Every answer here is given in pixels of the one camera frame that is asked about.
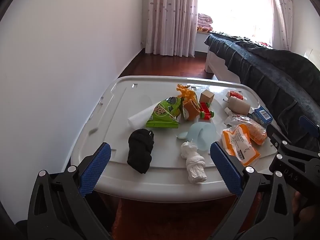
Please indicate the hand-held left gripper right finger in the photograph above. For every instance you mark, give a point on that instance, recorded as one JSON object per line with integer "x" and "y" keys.
{"x": 226, "y": 167}

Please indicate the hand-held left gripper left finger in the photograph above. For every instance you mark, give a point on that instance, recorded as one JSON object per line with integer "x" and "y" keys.
{"x": 96, "y": 166}

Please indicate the white torn wrapper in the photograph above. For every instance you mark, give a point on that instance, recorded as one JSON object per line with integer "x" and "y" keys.
{"x": 232, "y": 119}

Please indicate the green snack bag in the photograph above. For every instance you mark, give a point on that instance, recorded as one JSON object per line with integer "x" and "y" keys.
{"x": 163, "y": 113}

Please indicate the red and white packet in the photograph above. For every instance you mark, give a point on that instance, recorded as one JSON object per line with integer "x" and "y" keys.
{"x": 235, "y": 95}

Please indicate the large orange plastic packet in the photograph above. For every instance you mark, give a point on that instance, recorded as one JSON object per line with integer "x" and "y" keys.
{"x": 238, "y": 146}

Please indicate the black sock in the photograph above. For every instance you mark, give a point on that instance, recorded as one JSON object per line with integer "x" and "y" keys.
{"x": 140, "y": 152}

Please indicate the white paper sheet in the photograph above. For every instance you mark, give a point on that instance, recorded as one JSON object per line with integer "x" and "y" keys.
{"x": 140, "y": 117}

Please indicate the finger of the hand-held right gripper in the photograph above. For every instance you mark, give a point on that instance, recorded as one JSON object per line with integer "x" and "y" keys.
{"x": 277, "y": 136}
{"x": 308, "y": 125}

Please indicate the orange toy dinosaur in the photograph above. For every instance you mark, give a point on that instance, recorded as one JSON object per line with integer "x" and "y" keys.
{"x": 186, "y": 93}

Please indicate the person's right hand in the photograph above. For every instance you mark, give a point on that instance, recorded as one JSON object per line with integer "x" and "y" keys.
{"x": 308, "y": 211}

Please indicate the narrow pink patterned curtain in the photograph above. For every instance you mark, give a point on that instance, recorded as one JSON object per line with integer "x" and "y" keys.
{"x": 283, "y": 15}

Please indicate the white bed frame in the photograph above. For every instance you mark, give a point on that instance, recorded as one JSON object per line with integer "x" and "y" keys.
{"x": 216, "y": 63}

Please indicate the translucent plastic cup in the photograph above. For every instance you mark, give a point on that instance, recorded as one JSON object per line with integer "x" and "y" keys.
{"x": 203, "y": 135}

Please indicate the wide pink patterned curtain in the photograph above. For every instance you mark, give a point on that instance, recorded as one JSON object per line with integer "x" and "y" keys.
{"x": 170, "y": 17}

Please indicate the wooden cube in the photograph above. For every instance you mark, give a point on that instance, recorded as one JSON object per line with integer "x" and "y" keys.
{"x": 207, "y": 96}

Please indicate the pale blue plastic cap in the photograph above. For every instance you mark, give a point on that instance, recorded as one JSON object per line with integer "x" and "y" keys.
{"x": 182, "y": 135}

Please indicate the folded pink quilts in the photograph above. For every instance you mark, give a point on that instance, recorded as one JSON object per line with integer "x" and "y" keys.
{"x": 205, "y": 22}

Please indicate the orange noodle packet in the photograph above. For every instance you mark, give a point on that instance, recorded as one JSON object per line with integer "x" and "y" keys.
{"x": 257, "y": 131}

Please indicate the blue drink carton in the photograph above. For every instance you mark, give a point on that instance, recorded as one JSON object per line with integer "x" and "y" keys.
{"x": 261, "y": 115}

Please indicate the crumpled white tissue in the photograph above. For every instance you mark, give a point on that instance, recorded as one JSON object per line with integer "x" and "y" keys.
{"x": 193, "y": 163}

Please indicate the orange and grey sock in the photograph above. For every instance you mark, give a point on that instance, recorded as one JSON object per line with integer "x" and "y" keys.
{"x": 192, "y": 110}

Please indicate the white plastic bin lid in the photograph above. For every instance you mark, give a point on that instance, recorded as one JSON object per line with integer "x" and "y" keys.
{"x": 105, "y": 120}

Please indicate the red toy car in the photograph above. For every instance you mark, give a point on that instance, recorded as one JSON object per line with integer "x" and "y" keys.
{"x": 206, "y": 111}

